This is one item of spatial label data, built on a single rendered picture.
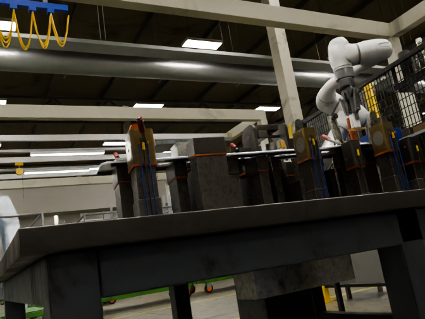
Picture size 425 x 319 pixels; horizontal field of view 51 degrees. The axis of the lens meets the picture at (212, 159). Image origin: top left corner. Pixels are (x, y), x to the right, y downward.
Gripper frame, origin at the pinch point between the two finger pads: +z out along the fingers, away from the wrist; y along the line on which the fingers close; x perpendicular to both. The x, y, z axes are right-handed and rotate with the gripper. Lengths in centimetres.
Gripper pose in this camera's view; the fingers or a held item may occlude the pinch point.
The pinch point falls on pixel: (355, 121)
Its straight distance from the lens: 218.2
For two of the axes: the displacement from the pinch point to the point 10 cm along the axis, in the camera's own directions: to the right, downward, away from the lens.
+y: -3.3, 2.5, 9.1
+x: -9.3, 0.6, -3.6
